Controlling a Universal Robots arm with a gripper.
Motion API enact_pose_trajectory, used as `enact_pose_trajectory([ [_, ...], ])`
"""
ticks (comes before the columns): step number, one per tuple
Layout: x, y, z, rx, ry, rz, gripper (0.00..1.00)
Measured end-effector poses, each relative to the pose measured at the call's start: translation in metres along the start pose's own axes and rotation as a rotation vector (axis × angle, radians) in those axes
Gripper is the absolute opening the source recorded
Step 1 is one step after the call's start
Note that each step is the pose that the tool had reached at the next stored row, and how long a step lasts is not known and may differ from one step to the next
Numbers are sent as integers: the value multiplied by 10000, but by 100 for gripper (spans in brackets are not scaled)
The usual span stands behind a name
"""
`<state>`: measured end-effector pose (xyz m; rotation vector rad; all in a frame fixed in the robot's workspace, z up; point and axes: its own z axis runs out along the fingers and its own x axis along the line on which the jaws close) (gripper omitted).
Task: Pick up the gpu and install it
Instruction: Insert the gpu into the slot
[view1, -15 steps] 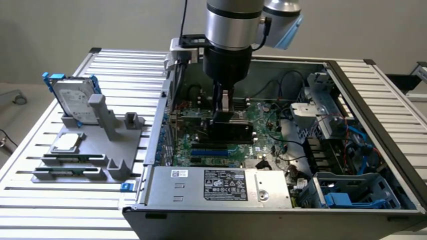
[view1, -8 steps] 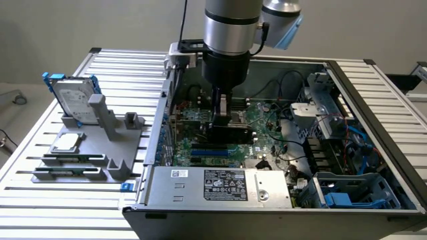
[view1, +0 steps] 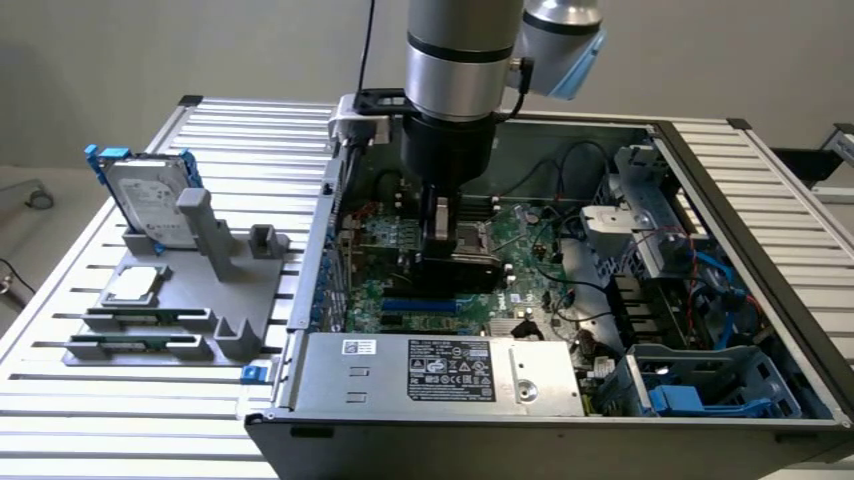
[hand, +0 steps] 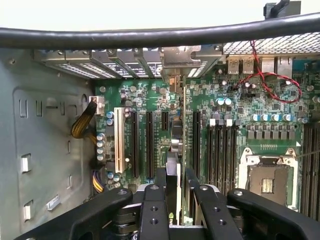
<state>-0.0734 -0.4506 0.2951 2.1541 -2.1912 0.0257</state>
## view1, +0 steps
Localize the black wire loop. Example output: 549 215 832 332
501 141 610 203

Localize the silver drive cage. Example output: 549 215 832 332
578 144 712 281

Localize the black floor cable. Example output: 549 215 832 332
0 258 38 303

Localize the grey caster wheel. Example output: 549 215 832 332
24 181 56 210

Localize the silver CPU chip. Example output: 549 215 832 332
104 266 167 302

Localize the black cable to camera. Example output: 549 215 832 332
357 0 378 92

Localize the open black PC case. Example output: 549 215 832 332
242 110 854 480

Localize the CPU socket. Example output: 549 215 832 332
453 219 498 257

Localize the blue expansion slot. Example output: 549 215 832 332
381 297 470 312

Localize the green motherboard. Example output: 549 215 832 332
338 169 583 342

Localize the blue disk bay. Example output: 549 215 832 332
625 343 805 420

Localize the grey parts rack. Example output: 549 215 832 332
59 188 294 369

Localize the green RAM stick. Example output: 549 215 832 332
71 335 202 352
86 308 208 322

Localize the blue wire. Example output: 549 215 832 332
690 248 757 352

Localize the silver power supply unit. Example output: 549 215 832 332
271 331 590 419

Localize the black graphics card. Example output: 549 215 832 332
406 250 503 297

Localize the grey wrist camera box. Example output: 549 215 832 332
329 87 410 147

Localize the hard disk in blue frame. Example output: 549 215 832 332
84 144 206 257

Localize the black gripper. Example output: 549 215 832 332
399 112 499 262

